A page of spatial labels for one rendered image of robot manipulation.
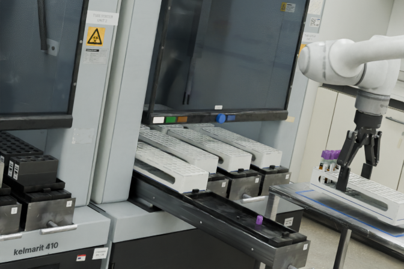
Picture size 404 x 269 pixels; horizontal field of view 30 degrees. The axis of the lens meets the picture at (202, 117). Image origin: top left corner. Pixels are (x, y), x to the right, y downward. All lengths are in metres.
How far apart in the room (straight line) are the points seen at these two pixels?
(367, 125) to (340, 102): 2.39
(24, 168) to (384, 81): 0.96
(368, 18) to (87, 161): 3.15
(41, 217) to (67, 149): 0.20
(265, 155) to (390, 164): 1.99
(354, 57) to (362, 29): 2.91
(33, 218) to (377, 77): 0.96
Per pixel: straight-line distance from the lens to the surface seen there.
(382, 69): 2.06
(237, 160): 2.31
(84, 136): 1.95
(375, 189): 2.12
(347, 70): 1.97
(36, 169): 1.88
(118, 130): 2.01
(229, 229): 1.87
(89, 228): 1.94
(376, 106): 2.09
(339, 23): 4.62
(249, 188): 2.34
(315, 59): 1.97
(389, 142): 4.32
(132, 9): 1.96
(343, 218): 2.08
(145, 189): 2.09
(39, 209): 1.83
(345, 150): 2.09
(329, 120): 4.53
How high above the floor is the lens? 1.42
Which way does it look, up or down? 12 degrees down
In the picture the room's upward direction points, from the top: 11 degrees clockwise
